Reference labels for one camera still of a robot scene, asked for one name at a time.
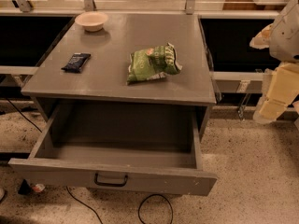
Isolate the grey drawer cabinet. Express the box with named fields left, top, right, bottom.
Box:
left=21, top=14, right=216, bottom=135

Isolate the black floor cable loop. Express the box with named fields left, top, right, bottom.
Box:
left=137, top=193, right=174, bottom=224

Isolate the metal railing frame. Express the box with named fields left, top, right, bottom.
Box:
left=0, top=0, right=299, bottom=121

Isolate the beige bowl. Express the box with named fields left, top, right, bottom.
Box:
left=75, top=11, right=108, bottom=32

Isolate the small can on floor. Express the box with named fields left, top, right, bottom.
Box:
left=32, top=184, right=45, bottom=193

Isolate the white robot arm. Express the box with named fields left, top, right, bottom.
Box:
left=249, top=0, right=299, bottom=124

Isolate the black top drawer handle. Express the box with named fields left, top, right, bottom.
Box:
left=93, top=174, right=128, bottom=188

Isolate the black cable at left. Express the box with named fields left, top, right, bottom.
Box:
left=4, top=97, right=43, bottom=133

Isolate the green chip bag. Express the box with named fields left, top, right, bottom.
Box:
left=127, top=43, right=182, bottom=84

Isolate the dark blue snack packet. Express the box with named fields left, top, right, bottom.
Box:
left=62, top=53, right=91, bottom=73

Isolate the grey top drawer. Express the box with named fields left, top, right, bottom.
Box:
left=9, top=102, right=217, bottom=196

